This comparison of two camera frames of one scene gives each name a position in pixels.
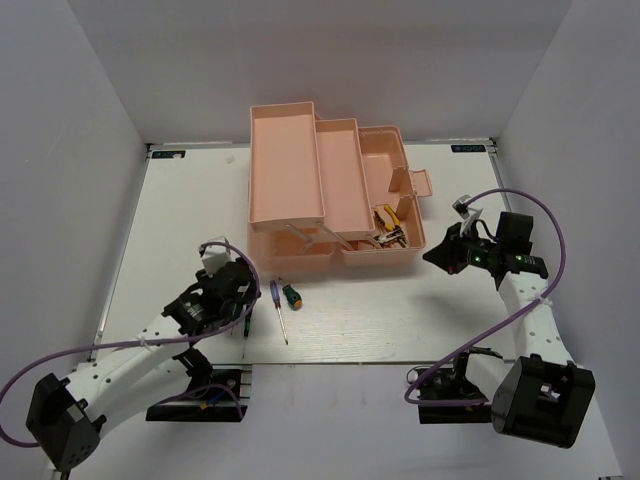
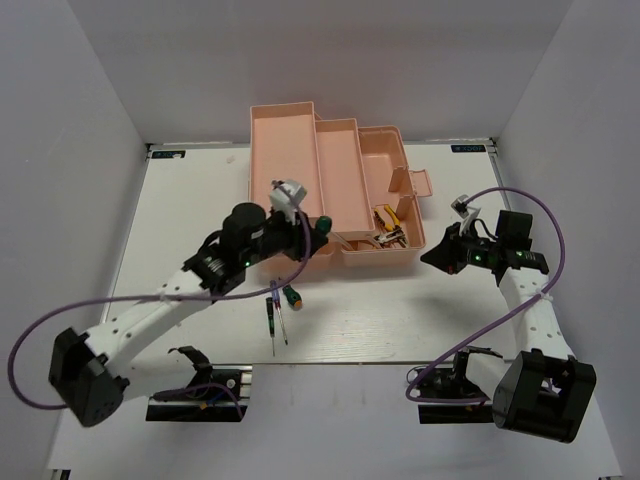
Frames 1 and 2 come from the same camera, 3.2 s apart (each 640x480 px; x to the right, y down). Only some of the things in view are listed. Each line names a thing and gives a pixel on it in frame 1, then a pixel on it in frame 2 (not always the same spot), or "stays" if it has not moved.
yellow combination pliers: (395, 236) stays
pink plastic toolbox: (324, 186) stays
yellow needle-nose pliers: (397, 229) stays
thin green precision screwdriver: (247, 326) -> (269, 305)
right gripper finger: (438, 256) stays
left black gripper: (251, 293) -> (297, 246)
